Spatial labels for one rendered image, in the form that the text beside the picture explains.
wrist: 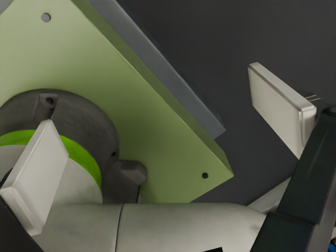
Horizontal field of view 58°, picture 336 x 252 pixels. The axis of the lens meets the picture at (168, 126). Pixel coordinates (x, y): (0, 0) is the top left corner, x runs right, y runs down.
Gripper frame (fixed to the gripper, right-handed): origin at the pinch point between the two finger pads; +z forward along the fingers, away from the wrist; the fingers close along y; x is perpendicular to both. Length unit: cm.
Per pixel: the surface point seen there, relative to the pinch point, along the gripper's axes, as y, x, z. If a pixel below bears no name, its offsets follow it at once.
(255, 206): 17, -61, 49
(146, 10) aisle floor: 1.3, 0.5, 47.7
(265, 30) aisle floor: 25, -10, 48
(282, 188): 26, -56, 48
